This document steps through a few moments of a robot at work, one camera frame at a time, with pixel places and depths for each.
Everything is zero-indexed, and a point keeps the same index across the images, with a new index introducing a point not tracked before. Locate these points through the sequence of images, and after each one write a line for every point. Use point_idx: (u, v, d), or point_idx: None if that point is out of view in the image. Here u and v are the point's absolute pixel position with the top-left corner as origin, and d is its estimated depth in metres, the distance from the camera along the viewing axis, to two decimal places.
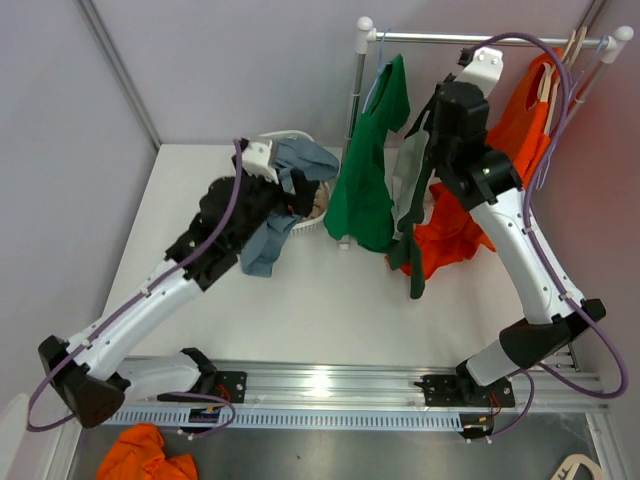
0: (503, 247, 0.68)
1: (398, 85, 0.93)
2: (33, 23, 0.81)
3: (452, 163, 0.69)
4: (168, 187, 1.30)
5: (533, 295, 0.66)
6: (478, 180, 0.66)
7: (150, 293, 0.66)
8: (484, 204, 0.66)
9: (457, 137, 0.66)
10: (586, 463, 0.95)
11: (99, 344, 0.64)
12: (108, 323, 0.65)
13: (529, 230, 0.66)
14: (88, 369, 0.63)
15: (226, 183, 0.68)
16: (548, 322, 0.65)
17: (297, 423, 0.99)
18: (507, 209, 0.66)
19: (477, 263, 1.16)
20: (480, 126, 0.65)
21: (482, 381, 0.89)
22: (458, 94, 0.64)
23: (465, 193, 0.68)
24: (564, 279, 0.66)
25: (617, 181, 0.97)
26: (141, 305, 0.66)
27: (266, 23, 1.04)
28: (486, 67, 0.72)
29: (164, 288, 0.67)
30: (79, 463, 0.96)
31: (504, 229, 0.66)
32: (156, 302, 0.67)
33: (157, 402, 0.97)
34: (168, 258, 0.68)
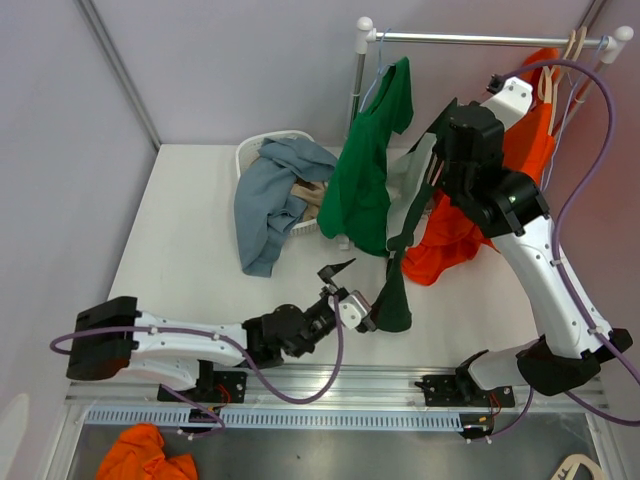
0: (526, 275, 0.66)
1: (400, 90, 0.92)
2: (34, 20, 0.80)
3: (471, 190, 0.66)
4: (168, 187, 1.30)
5: (562, 331, 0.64)
6: (504, 208, 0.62)
7: (217, 340, 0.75)
8: (511, 235, 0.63)
9: (474, 163, 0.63)
10: (586, 463, 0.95)
11: (155, 339, 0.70)
12: (176, 331, 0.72)
13: (558, 262, 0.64)
14: (135, 347, 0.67)
15: (294, 313, 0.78)
16: (577, 358, 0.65)
17: (298, 424, 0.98)
18: (535, 240, 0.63)
19: (478, 265, 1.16)
20: (495, 150, 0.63)
21: (484, 385, 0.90)
22: (468, 119, 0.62)
23: (490, 221, 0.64)
24: (592, 312, 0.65)
25: (623, 176, 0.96)
26: (204, 341, 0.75)
27: (268, 23, 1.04)
28: (517, 100, 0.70)
29: (224, 345, 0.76)
30: (78, 464, 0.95)
31: (531, 261, 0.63)
32: (212, 350, 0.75)
33: (157, 401, 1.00)
34: (243, 328, 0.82)
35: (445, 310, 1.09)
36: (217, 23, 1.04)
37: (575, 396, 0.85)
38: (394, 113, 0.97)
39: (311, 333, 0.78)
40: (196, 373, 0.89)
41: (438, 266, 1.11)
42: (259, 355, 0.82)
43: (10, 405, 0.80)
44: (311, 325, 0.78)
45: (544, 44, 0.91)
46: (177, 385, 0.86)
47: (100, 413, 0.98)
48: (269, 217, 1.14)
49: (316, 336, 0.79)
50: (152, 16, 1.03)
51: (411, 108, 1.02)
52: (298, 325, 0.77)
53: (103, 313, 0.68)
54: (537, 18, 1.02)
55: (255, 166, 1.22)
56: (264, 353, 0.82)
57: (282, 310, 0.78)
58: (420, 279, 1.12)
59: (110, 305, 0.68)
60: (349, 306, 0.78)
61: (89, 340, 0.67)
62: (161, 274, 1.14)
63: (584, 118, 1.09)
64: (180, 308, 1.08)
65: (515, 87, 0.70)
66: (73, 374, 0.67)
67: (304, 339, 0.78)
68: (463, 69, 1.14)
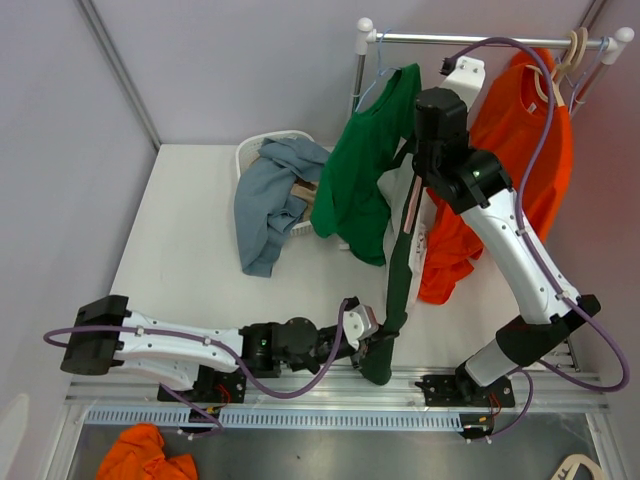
0: (498, 251, 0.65)
1: (409, 95, 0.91)
2: (34, 18, 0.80)
3: (438, 168, 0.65)
4: (168, 187, 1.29)
5: (531, 298, 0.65)
6: (468, 183, 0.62)
7: (207, 345, 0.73)
8: (476, 207, 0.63)
9: (440, 142, 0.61)
10: (586, 463, 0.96)
11: (142, 340, 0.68)
12: (165, 332, 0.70)
13: (523, 231, 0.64)
14: (121, 349, 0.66)
15: (304, 327, 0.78)
16: (547, 322, 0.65)
17: (297, 423, 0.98)
18: (500, 212, 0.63)
19: (480, 268, 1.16)
20: (460, 128, 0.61)
21: (482, 382, 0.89)
22: (432, 99, 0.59)
23: (457, 196, 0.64)
24: (559, 278, 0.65)
25: (621, 176, 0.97)
26: (194, 346, 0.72)
27: (268, 25, 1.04)
28: (470, 76, 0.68)
29: (217, 352, 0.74)
30: (78, 464, 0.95)
31: (497, 232, 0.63)
32: (202, 355, 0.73)
33: (157, 401, 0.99)
34: (241, 335, 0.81)
35: (445, 310, 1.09)
36: (217, 22, 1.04)
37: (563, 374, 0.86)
38: (402, 119, 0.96)
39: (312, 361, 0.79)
40: (194, 375, 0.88)
41: (450, 282, 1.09)
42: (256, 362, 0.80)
43: (10, 405, 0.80)
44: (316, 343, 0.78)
45: (545, 45, 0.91)
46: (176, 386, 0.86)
47: (100, 413, 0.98)
48: (269, 217, 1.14)
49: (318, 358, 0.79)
50: (152, 16, 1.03)
51: None
52: (307, 343, 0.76)
53: (93, 313, 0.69)
54: (536, 19, 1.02)
55: (255, 166, 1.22)
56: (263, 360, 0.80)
57: (291, 323, 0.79)
58: (435, 299, 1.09)
59: (100, 305, 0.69)
60: (355, 317, 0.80)
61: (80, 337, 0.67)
62: (161, 274, 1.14)
63: (586, 119, 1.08)
64: (181, 308, 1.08)
65: (465, 66, 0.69)
66: (65, 368, 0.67)
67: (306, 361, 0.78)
68: None
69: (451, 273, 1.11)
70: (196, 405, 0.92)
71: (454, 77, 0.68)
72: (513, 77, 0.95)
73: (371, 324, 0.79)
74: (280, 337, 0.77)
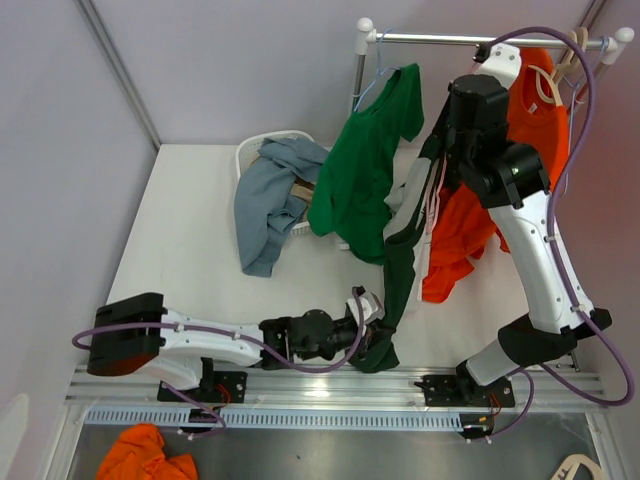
0: (520, 253, 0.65)
1: (409, 95, 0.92)
2: (34, 18, 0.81)
3: (473, 159, 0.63)
4: (168, 187, 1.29)
5: (545, 306, 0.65)
6: (505, 178, 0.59)
7: (237, 340, 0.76)
8: (509, 207, 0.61)
9: (477, 130, 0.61)
10: (586, 463, 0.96)
11: (181, 336, 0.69)
12: (201, 329, 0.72)
13: (551, 238, 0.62)
14: (163, 343, 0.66)
15: (323, 318, 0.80)
16: (557, 333, 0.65)
17: (297, 423, 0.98)
18: (532, 215, 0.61)
19: (482, 266, 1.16)
20: (501, 119, 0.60)
21: (482, 381, 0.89)
22: (473, 86, 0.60)
23: (490, 190, 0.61)
24: (577, 290, 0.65)
25: (623, 175, 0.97)
26: (225, 341, 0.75)
27: (269, 25, 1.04)
28: (504, 64, 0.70)
29: (244, 346, 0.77)
30: (78, 464, 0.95)
31: (526, 236, 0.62)
32: (232, 350, 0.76)
33: (157, 401, 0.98)
34: (260, 328, 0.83)
35: (446, 311, 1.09)
36: (217, 23, 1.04)
37: (560, 378, 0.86)
38: (401, 121, 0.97)
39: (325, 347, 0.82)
40: (199, 372, 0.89)
41: (449, 281, 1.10)
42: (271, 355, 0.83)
43: (10, 405, 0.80)
44: (335, 330, 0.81)
45: (545, 46, 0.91)
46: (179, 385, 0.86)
47: (100, 413, 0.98)
48: (269, 217, 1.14)
49: (335, 347, 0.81)
50: (152, 17, 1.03)
51: (422, 115, 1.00)
52: (329, 328, 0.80)
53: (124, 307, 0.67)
54: (536, 18, 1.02)
55: (254, 166, 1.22)
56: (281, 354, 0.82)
57: (310, 313, 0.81)
58: (433, 297, 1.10)
59: (133, 302, 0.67)
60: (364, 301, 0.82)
61: (110, 336, 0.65)
62: (161, 274, 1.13)
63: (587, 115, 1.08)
64: (181, 309, 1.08)
65: (501, 53, 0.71)
66: (94, 369, 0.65)
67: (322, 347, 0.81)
68: (464, 68, 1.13)
69: (451, 272, 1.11)
70: (201, 403, 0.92)
71: (488, 63, 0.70)
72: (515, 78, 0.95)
73: (378, 308, 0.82)
74: (299, 327, 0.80)
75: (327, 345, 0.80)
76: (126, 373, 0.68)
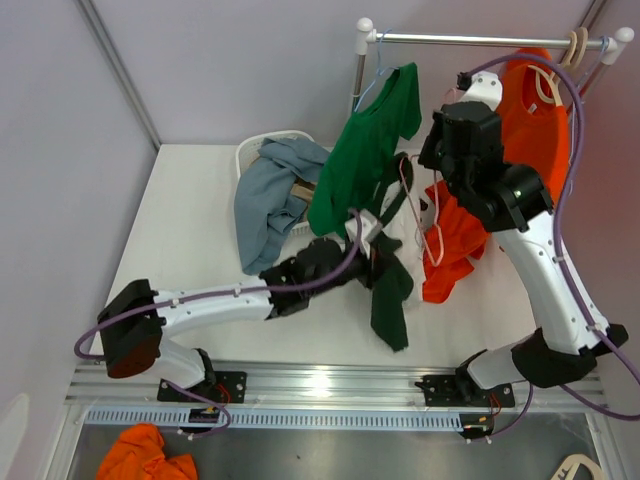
0: (530, 275, 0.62)
1: (406, 95, 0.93)
2: (34, 19, 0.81)
3: (473, 185, 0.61)
4: (169, 187, 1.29)
5: (560, 327, 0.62)
6: (509, 202, 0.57)
7: (240, 294, 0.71)
8: (514, 231, 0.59)
9: (473, 156, 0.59)
10: (586, 463, 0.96)
11: (180, 310, 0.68)
12: (197, 296, 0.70)
13: (561, 258, 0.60)
14: (163, 324, 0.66)
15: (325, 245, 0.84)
16: (575, 353, 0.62)
17: (297, 423, 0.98)
18: (538, 236, 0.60)
19: (483, 266, 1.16)
20: (495, 142, 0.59)
21: (484, 385, 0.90)
22: (463, 114, 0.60)
23: (494, 215, 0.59)
24: (591, 308, 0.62)
25: (624, 176, 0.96)
26: (227, 301, 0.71)
27: (269, 25, 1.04)
28: (490, 89, 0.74)
29: (251, 298, 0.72)
30: (78, 464, 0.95)
31: (533, 257, 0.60)
32: (238, 306, 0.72)
33: (157, 401, 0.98)
34: (263, 276, 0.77)
35: (446, 311, 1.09)
36: (217, 23, 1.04)
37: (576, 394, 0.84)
38: (400, 119, 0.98)
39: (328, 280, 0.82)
40: (202, 365, 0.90)
41: (449, 281, 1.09)
42: (282, 296, 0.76)
43: (10, 405, 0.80)
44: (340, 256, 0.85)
45: (546, 45, 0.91)
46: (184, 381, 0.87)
47: (100, 413, 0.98)
48: (269, 216, 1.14)
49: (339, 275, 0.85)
50: (152, 17, 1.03)
51: (419, 114, 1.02)
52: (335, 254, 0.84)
53: (118, 303, 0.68)
54: (536, 18, 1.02)
55: (254, 166, 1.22)
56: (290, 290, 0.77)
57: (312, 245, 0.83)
58: (432, 297, 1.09)
59: (124, 294, 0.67)
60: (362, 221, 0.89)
61: (114, 334, 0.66)
62: (161, 274, 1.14)
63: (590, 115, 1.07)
64: None
65: (483, 80, 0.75)
66: (110, 369, 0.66)
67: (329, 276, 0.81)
68: (464, 68, 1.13)
69: (451, 272, 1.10)
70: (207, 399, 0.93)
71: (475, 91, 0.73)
72: (514, 77, 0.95)
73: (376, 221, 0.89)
74: (305, 257, 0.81)
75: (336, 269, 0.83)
76: (141, 364, 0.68)
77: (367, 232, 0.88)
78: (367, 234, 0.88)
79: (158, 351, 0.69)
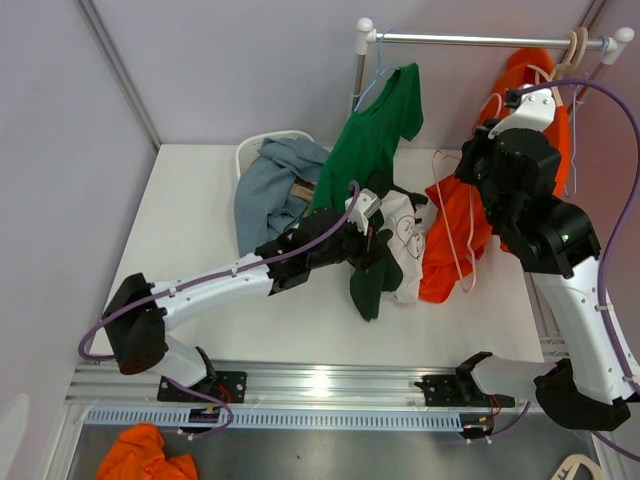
0: (567, 319, 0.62)
1: (405, 94, 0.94)
2: (34, 18, 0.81)
3: (518, 222, 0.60)
4: (168, 187, 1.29)
5: (595, 376, 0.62)
6: (554, 245, 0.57)
7: (238, 274, 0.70)
8: (558, 276, 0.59)
9: (525, 193, 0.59)
10: (586, 463, 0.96)
11: (179, 298, 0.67)
12: (195, 281, 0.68)
13: (603, 307, 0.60)
14: (165, 313, 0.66)
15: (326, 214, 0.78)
16: (608, 404, 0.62)
17: (297, 423, 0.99)
18: (582, 283, 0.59)
19: (483, 266, 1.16)
20: (549, 180, 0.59)
21: (484, 388, 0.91)
22: (521, 144, 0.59)
23: (537, 257, 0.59)
24: (629, 358, 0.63)
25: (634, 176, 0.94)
26: (225, 282, 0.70)
27: (268, 25, 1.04)
28: (544, 111, 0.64)
29: (249, 275, 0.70)
30: (78, 464, 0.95)
31: (576, 305, 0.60)
32: (237, 285, 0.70)
33: (157, 401, 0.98)
34: (259, 253, 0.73)
35: (447, 311, 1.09)
36: (216, 22, 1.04)
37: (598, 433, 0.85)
38: (400, 118, 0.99)
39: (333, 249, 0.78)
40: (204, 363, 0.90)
41: (450, 281, 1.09)
42: (281, 270, 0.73)
43: (9, 405, 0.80)
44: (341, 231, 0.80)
45: (546, 45, 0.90)
46: (186, 379, 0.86)
47: (100, 413, 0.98)
48: (269, 217, 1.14)
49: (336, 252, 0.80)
50: (151, 16, 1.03)
51: (419, 115, 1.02)
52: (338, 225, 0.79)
53: (117, 302, 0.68)
54: (536, 18, 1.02)
55: (254, 166, 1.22)
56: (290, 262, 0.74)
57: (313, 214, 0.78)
58: (433, 297, 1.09)
59: (120, 292, 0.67)
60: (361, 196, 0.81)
61: (118, 330, 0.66)
62: (161, 274, 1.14)
63: (594, 114, 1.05)
64: None
65: (534, 99, 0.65)
66: (122, 366, 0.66)
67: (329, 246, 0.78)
68: (464, 68, 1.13)
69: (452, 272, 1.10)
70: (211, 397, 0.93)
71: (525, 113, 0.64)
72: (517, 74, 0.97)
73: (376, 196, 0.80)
74: (305, 226, 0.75)
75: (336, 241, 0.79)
76: (150, 358, 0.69)
77: (368, 204, 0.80)
78: (368, 206, 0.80)
79: (165, 344, 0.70)
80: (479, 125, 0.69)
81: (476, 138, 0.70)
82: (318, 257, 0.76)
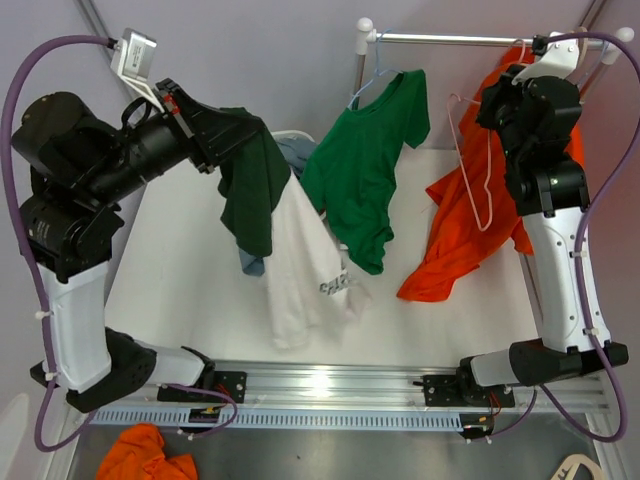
0: (542, 262, 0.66)
1: (411, 100, 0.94)
2: (34, 18, 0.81)
3: (521, 162, 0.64)
4: (168, 187, 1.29)
5: (557, 322, 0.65)
6: (541, 187, 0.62)
7: (51, 311, 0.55)
8: (539, 215, 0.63)
9: (534, 137, 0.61)
10: (586, 463, 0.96)
11: (62, 369, 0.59)
12: (52, 352, 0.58)
13: (578, 254, 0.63)
14: (78, 386, 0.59)
15: (60, 108, 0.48)
16: (562, 351, 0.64)
17: (298, 424, 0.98)
18: (562, 227, 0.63)
19: (486, 266, 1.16)
20: (562, 133, 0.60)
21: (481, 381, 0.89)
22: (551, 91, 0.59)
23: (524, 196, 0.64)
24: (596, 315, 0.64)
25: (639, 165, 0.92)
26: (55, 324, 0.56)
27: (267, 25, 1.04)
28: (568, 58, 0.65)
29: (58, 301, 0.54)
30: (78, 464, 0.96)
31: (551, 246, 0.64)
32: (65, 316, 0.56)
33: (157, 402, 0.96)
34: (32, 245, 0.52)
35: (448, 310, 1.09)
36: (215, 23, 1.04)
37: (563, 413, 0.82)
38: (405, 121, 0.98)
39: (124, 161, 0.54)
40: (197, 367, 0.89)
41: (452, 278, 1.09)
42: (57, 256, 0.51)
43: (10, 405, 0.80)
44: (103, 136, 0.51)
45: None
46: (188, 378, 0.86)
47: (103, 413, 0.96)
48: None
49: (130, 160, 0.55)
50: (151, 17, 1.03)
51: (425, 121, 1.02)
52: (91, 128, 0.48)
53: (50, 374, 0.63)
54: (536, 18, 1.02)
55: None
56: (53, 231, 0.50)
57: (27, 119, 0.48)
58: (438, 296, 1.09)
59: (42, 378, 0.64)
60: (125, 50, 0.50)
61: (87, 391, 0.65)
62: (161, 274, 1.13)
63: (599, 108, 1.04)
64: (182, 308, 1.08)
65: (560, 48, 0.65)
66: (135, 386, 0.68)
67: (107, 163, 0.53)
68: (465, 67, 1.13)
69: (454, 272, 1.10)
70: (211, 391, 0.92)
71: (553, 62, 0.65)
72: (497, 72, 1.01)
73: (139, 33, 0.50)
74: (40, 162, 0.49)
75: (107, 152, 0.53)
76: (135, 379, 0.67)
77: (126, 58, 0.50)
78: (123, 62, 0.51)
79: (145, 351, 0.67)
80: (505, 72, 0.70)
81: (499, 85, 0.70)
82: (105, 184, 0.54)
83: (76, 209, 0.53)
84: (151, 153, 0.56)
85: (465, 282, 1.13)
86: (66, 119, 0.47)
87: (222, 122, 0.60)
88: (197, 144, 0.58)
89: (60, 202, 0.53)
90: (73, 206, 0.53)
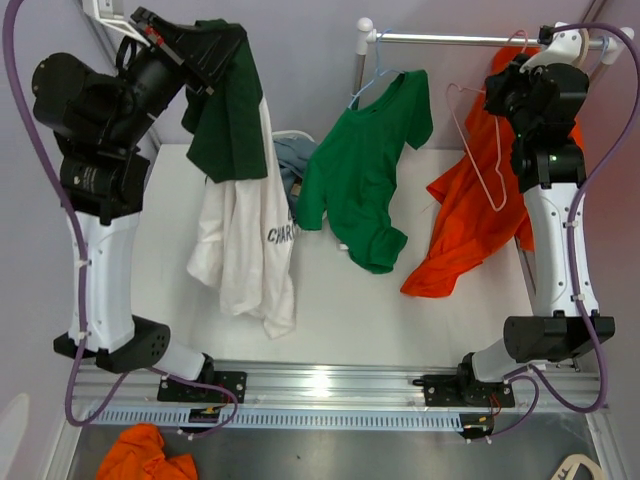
0: (540, 239, 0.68)
1: (413, 99, 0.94)
2: None
3: (526, 141, 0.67)
4: (168, 187, 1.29)
5: (547, 287, 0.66)
6: (540, 162, 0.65)
7: (89, 260, 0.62)
8: (536, 188, 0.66)
9: (540, 118, 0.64)
10: (586, 463, 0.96)
11: (94, 326, 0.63)
12: (85, 306, 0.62)
13: (570, 225, 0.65)
14: (109, 346, 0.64)
15: (60, 70, 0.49)
16: (549, 313, 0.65)
17: (298, 423, 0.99)
18: (557, 198, 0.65)
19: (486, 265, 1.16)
20: (567, 115, 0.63)
21: (482, 377, 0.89)
22: (560, 75, 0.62)
23: (524, 172, 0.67)
24: (585, 285, 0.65)
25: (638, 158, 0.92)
26: (92, 273, 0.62)
27: (267, 24, 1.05)
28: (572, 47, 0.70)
29: (99, 247, 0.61)
30: (78, 464, 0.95)
31: (546, 217, 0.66)
32: (103, 265, 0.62)
33: (157, 402, 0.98)
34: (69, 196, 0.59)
35: (448, 310, 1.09)
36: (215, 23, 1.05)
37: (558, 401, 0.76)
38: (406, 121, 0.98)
39: (132, 106, 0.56)
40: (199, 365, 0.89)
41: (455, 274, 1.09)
42: (102, 200, 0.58)
43: (9, 406, 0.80)
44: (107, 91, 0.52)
45: None
46: (190, 373, 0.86)
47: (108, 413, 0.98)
48: None
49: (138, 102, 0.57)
50: None
51: (428, 121, 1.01)
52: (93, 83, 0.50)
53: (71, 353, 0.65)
54: (536, 18, 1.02)
55: None
56: (99, 178, 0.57)
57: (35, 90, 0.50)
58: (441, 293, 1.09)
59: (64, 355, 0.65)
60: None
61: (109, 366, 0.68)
62: (161, 274, 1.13)
63: (598, 106, 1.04)
64: (183, 309, 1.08)
65: (566, 36, 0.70)
66: (155, 357, 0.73)
67: (118, 110, 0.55)
68: (465, 67, 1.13)
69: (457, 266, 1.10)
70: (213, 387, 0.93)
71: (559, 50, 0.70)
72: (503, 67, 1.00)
73: None
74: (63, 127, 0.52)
75: (115, 102, 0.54)
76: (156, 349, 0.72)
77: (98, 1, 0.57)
78: (97, 5, 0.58)
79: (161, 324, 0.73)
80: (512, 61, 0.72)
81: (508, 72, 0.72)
82: (122, 130, 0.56)
83: (103, 158, 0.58)
84: (151, 88, 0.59)
85: (465, 281, 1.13)
86: (71, 82, 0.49)
87: (206, 38, 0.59)
88: (190, 68, 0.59)
89: (87, 153, 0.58)
90: (101, 156, 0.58)
